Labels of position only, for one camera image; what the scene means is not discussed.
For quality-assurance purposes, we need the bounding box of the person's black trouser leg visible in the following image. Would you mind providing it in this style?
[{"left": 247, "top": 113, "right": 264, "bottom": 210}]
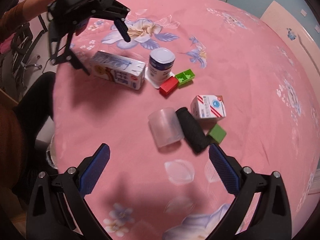
[{"left": 14, "top": 72, "right": 56, "bottom": 186}]

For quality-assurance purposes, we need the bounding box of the white blue yogurt cup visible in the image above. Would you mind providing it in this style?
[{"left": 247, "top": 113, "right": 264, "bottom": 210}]
[{"left": 145, "top": 47, "right": 176, "bottom": 89}]

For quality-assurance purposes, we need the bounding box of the black office chair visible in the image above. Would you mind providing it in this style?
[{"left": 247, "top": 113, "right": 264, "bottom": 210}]
[{"left": 1, "top": 23, "right": 44, "bottom": 94}]

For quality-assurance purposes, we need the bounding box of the blue white milk carton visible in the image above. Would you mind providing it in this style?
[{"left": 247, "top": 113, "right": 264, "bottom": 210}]
[{"left": 89, "top": 51, "right": 146, "bottom": 90}]

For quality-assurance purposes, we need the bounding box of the green open plastic block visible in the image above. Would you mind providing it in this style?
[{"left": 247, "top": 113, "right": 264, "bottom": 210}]
[{"left": 175, "top": 69, "right": 195, "bottom": 86}]

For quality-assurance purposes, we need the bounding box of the white trash bin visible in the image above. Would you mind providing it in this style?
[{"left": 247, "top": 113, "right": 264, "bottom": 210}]
[{"left": 46, "top": 135, "right": 58, "bottom": 170}]

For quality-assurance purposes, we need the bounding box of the green wooden cube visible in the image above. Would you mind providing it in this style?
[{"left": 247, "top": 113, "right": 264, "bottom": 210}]
[{"left": 207, "top": 124, "right": 227, "bottom": 144}]

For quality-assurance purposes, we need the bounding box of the black foam cylinder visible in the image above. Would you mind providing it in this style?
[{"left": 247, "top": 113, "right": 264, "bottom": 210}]
[{"left": 176, "top": 107, "right": 210, "bottom": 154}]

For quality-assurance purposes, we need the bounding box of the pink wooden headboard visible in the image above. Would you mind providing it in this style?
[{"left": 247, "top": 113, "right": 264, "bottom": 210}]
[{"left": 260, "top": 1, "right": 320, "bottom": 100}]

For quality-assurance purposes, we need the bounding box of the white red medicine box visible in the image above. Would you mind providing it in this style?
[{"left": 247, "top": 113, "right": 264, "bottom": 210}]
[{"left": 190, "top": 95, "right": 226, "bottom": 120}]

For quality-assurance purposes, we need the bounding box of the translucent plastic cup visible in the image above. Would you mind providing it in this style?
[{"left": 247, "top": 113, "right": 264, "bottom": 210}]
[{"left": 148, "top": 108, "right": 184, "bottom": 148}]

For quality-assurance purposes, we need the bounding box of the pink floral bed sheet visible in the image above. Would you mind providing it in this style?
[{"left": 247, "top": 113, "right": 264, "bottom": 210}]
[{"left": 54, "top": 0, "right": 319, "bottom": 239}]

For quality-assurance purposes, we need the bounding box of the red plastic block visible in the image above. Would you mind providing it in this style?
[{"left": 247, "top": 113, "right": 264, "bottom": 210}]
[{"left": 159, "top": 76, "right": 179, "bottom": 97}]

